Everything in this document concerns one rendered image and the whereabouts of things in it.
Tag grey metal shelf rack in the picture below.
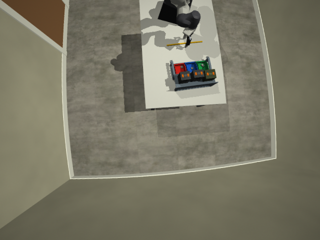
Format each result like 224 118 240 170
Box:
170 56 218 91

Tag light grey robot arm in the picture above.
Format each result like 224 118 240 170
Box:
170 0 201 37

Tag red open bin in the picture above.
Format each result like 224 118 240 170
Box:
174 63 187 74

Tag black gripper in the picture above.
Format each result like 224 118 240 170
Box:
183 32 194 47

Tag blue bin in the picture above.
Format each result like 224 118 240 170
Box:
184 61 198 72

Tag green open bin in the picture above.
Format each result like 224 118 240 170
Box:
196 60 209 70

